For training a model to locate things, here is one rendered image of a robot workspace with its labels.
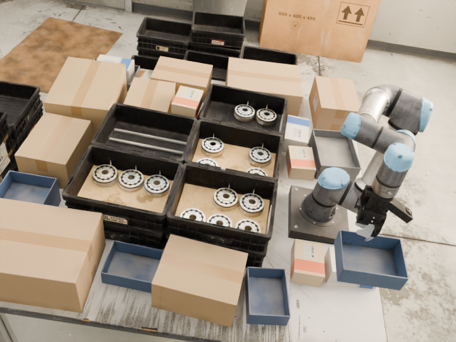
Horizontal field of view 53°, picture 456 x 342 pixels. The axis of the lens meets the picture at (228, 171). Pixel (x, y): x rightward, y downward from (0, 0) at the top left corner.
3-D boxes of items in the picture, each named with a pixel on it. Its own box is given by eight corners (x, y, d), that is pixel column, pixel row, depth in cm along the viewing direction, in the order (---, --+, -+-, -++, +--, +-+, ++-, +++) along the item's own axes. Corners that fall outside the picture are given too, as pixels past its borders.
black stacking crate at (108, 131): (196, 138, 220) (197, 119, 212) (182, 181, 199) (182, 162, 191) (115, 122, 221) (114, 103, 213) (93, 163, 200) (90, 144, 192)
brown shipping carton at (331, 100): (308, 98, 273) (315, 75, 262) (344, 102, 275) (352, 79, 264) (313, 130, 252) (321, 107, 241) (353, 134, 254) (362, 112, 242)
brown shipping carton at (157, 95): (134, 101, 252) (134, 77, 241) (174, 106, 252) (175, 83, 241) (121, 136, 231) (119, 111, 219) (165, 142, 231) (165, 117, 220)
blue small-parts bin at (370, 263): (393, 250, 153) (400, 238, 148) (400, 290, 142) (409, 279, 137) (333, 241, 153) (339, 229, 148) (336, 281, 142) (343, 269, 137)
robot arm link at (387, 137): (387, 119, 140) (380, 136, 132) (422, 134, 138) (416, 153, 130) (376, 138, 145) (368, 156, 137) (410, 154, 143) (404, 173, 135)
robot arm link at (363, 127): (373, 72, 175) (350, 109, 135) (401, 83, 173) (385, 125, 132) (360, 98, 181) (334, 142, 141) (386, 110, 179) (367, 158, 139)
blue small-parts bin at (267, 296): (244, 276, 182) (247, 266, 177) (281, 278, 183) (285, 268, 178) (246, 324, 168) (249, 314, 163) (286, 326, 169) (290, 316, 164)
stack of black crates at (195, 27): (239, 67, 391) (248, 16, 359) (236, 89, 367) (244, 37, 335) (191, 60, 391) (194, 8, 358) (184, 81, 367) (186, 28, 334)
